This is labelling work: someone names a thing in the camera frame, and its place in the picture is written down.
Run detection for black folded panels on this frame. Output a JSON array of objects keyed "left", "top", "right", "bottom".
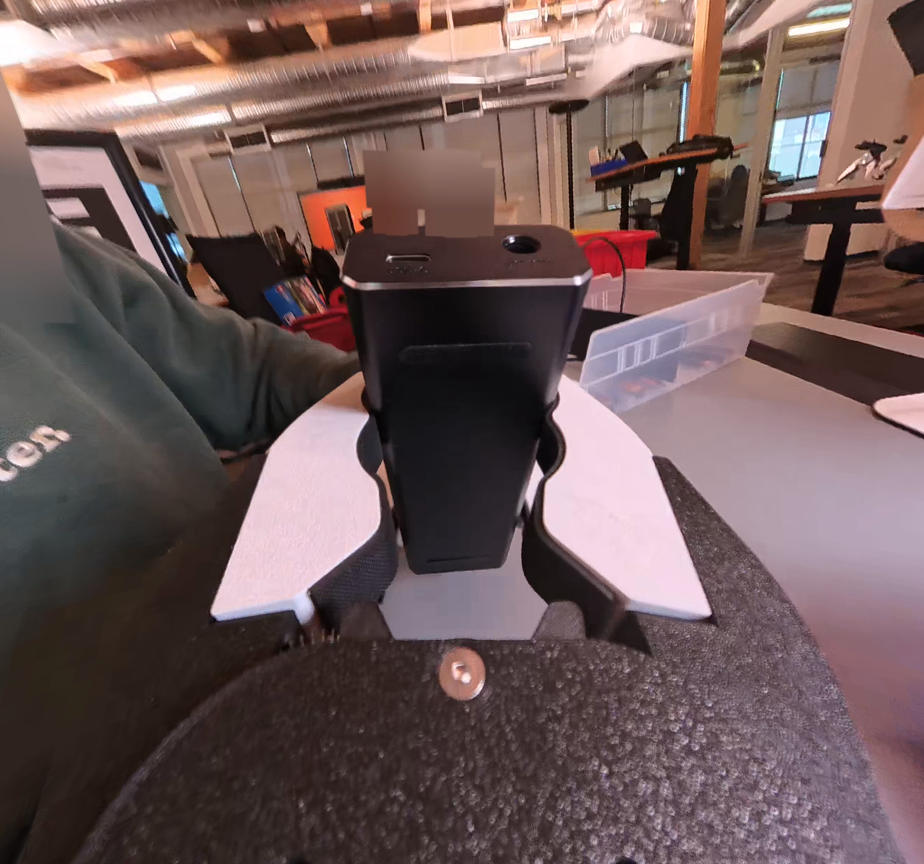
[{"left": 184, "top": 232, "right": 290, "bottom": 320}]

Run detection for black multi-port usb hub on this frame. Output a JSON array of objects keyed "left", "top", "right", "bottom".
[{"left": 341, "top": 223, "right": 594, "bottom": 576}]

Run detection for wooden top standing desk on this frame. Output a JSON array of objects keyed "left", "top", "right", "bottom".
[{"left": 586, "top": 135, "right": 748, "bottom": 269}]

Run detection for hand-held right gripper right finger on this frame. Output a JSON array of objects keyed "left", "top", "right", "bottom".
[{"left": 521, "top": 375, "right": 713, "bottom": 621}]

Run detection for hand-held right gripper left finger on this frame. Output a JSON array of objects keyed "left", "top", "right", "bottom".
[{"left": 211, "top": 373, "right": 399, "bottom": 625}]

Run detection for black rubber power cable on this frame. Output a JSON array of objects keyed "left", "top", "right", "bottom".
[{"left": 585, "top": 236, "right": 630, "bottom": 278}]

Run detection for clear plastic bin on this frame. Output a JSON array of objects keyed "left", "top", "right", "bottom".
[{"left": 570, "top": 268, "right": 775, "bottom": 413}]

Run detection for black framed tag sign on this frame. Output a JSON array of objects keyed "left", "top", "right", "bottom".
[{"left": 25, "top": 129, "right": 196, "bottom": 295}]

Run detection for red storage bin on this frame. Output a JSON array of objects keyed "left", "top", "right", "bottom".
[{"left": 574, "top": 230, "right": 659, "bottom": 279}]

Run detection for orange wall panel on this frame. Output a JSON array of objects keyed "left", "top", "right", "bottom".
[{"left": 299, "top": 185, "right": 371, "bottom": 251}]

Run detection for red tote with handle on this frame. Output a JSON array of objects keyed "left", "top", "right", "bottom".
[{"left": 292, "top": 288, "right": 358, "bottom": 352}]

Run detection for white sign stand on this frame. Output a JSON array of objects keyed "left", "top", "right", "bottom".
[{"left": 872, "top": 393, "right": 924, "bottom": 438}]

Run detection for person's left forearm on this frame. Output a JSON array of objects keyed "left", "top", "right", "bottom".
[{"left": 58, "top": 225, "right": 365, "bottom": 452}]

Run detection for black floor lamp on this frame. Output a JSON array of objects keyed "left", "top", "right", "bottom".
[{"left": 549, "top": 100, "right": 589, "bottom": 230}]

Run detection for black flat box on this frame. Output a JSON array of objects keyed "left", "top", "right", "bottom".
[{"left": 577, "top": 308, "right": 640, "bottom": 360}]

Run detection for silver ceiling ducts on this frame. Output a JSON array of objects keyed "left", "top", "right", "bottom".
[{"left": 0, "top": 0, "right": 723, "bottom": 143}]

